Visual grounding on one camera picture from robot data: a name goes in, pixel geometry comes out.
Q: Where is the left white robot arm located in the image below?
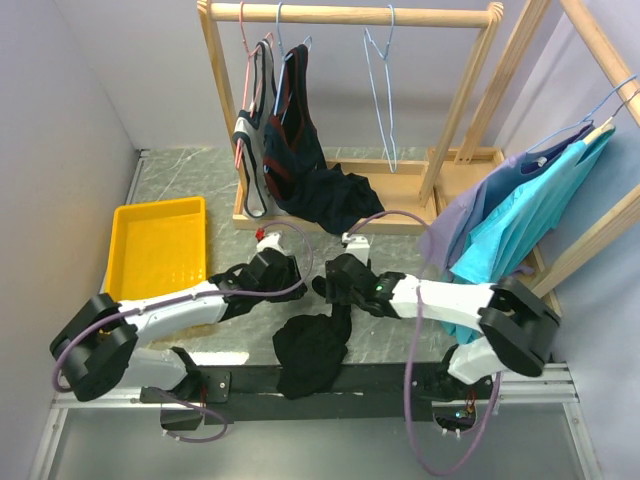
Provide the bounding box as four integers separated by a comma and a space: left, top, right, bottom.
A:
50, 248, 307, 402

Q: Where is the pink wire hanger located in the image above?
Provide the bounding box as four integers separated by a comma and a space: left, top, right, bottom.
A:
234, 1, 258, 171

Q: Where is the purple cable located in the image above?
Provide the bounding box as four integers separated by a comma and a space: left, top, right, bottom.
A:
53, 221, 315, 445
347, 209, 502, 476

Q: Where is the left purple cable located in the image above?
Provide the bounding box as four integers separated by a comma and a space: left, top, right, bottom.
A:
53, 221, 315, 445

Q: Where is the white grey tank top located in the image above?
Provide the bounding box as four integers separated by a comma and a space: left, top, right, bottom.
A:
233, 38, 276, 219

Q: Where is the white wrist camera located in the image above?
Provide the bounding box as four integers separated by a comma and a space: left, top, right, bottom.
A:
341, 232, 370, 266
256, 228, 285, 254

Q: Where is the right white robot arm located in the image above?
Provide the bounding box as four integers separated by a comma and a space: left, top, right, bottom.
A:
312, 253, 561, 401

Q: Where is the black tank top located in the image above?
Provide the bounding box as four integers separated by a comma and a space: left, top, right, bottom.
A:
272, 304, 352, 400

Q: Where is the blue wire hanger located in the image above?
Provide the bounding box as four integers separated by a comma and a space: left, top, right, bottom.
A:
362, 4, 399, 173

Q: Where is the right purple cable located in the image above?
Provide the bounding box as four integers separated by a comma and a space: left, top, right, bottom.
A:
347, 209, 502, 476

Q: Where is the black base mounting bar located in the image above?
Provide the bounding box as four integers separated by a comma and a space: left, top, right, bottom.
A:
139, 362, 501, 424

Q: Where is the navy red-trimmed tank top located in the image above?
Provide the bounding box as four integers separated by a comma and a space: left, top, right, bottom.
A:
262, 44, 386, 235

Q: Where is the turquoise shirt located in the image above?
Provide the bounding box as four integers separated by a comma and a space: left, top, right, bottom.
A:
439, 126, 616, 346

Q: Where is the wooden clothes rack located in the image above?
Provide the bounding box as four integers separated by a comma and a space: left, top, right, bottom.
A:
197, 1, 504, 235
419, 0, 640, 317

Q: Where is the blue hanger on right rack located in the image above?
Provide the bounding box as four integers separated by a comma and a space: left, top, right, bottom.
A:
526, 74, 638, 153

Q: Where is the purple shirt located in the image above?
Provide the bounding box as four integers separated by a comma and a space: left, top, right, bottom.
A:
420, 125, 594, 276

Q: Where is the yellow plastic tray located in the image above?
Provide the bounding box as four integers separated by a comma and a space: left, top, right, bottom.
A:
104, 196, 207, 301

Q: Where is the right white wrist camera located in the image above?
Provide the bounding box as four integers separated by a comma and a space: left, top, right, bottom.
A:
341, 232, 370, 266

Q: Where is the blue hanger with navy top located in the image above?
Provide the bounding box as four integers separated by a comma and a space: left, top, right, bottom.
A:
273, 2, 313, 130

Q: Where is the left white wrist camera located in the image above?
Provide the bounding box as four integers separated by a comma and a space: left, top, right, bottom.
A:
256, 228, 285, 254

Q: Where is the wooden hanger on right rack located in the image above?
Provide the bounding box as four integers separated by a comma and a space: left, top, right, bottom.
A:
582, 116, 615, 145

